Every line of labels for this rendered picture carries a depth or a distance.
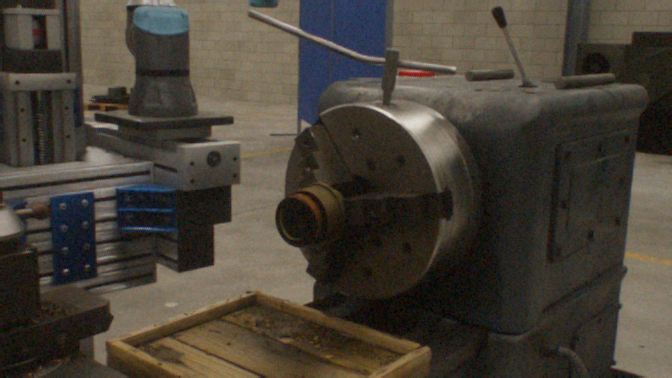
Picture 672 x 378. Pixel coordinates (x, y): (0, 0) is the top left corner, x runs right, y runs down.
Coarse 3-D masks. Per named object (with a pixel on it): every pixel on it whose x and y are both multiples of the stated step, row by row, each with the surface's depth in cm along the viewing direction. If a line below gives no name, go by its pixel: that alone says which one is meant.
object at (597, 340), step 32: (320, 288) 147; (608, 288) 153; (384, 320) 135; (416, 320) 131; (448, 320) 127; (544, 320) 127; (576, 320) 143; (608, 320) 156; (480, 352) 123; (512, 352) 121; (576, 352) 143; (608, 352) 160
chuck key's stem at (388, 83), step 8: (392, 56) 112; (392, 64) 112; (384, 72) 113; (392, 72) 113; (384, 80) 113; (392, 80) 113; (384, 88) 114; (392, 88) 114; (384, 96) 114; (384, 104) 115
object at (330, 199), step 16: (304, 192) 106; (320, 192) 106; (336, 192) 107; (288, 208) 109; (304, 208) 103; (320, 208) 105; (336, 208) 106; (288, 224) 109; (304, 224) 111; (320, 224) 104; (336, 224) 106; (288, 240) 106; (304, 240) 104; (320, 240) 106; (336, 240) 109
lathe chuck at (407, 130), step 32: (352, 128) 115; (384, 128) 111; (416, 128) 109; (288, 160) 124; (352, 160) 115; (384, 160) 111; (416, 160) 108; (448, 160) 110; (288, 192) 125; (352, 192) 123; (416, 192) 108; (448, 192) 109; (384, 224) 113; (416, 224) 109; (448, 224) 108; (352, 256) 118; (384, 256) 114; (416, 256) 110; (448, 256) 113; (352, 288) 119; (384, 288) 115
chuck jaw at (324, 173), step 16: (320, 128) 117; (304, 144) 116; (320, 144) 115; (304, 160) 114; (320, 160) 113; (336, 160) 115; (304, 176) 114; (320, 176) 111; (336, 176) 113; (352, 176) 116
